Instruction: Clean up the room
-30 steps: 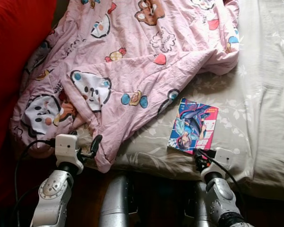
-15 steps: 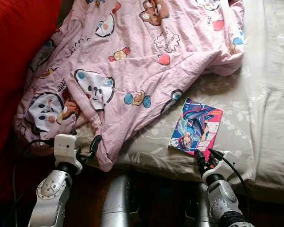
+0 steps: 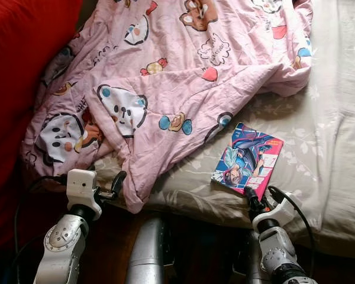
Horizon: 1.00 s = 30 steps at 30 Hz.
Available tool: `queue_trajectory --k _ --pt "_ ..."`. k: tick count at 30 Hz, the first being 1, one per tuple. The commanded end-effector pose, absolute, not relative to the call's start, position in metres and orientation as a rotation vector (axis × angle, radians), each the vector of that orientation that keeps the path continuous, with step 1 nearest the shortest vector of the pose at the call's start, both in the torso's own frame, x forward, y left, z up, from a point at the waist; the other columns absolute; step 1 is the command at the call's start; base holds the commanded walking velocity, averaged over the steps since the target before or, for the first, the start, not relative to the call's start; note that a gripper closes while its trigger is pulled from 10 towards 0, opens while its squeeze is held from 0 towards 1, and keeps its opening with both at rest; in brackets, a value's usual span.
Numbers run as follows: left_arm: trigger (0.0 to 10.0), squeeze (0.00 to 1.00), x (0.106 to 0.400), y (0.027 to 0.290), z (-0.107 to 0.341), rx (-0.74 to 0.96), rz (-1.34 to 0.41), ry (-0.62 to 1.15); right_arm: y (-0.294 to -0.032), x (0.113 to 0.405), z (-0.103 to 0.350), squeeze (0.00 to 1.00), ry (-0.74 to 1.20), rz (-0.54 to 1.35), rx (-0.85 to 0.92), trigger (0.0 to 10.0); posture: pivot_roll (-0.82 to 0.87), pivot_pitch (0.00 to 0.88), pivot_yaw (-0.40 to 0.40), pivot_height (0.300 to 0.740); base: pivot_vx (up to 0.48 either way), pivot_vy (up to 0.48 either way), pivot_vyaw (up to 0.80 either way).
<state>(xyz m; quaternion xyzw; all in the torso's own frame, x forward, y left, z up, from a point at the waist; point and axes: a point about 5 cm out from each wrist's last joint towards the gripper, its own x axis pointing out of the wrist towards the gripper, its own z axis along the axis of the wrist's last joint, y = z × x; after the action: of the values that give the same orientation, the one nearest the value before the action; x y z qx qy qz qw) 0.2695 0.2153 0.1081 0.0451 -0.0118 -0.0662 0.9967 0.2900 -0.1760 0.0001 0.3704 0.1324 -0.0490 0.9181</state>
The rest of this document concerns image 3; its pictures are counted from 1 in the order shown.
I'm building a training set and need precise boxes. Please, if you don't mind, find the large red cushion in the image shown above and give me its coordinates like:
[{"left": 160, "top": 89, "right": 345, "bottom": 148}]
[{"left": 0, "top": 0, "right": 83, "bottom": 237}]

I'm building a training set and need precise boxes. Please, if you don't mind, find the silver robot right leg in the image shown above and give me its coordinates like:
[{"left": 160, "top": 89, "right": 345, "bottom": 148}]
[{"left": 243, "top": 231, "right": 262, "bottom": 284}]

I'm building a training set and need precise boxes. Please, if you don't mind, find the colourful anime cover book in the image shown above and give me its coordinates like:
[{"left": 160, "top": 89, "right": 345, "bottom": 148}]
[{"left": 211, "top": 122, "right": 285, "bottom": 201}]

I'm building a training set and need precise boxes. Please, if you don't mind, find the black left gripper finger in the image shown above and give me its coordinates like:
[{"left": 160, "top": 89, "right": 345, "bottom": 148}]
[{"left": 111, "top": 170, "right": 128, "bottom": 197}]

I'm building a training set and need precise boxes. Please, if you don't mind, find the pink cartoon-print blanket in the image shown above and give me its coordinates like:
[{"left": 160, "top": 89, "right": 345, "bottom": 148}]
[{"left": 21, "top": 0, "right": 314, "bottom": 214}]

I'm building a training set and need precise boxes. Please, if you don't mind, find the beige leaf-patterned bed sheet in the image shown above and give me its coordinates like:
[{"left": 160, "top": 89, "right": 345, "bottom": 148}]
[{"left": 92, "top": 0, "right": 355, "bottom": 261}]

